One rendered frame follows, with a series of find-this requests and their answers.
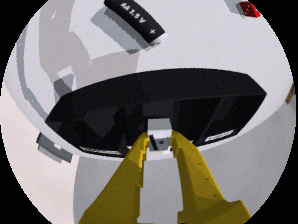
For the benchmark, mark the black bin with games label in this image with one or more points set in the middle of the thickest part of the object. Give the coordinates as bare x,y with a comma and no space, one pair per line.
111,110

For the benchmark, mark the red die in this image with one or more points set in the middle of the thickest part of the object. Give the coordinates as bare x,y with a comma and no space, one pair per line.
249,9

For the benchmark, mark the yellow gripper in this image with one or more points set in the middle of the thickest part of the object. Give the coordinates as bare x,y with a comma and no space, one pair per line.
203,202

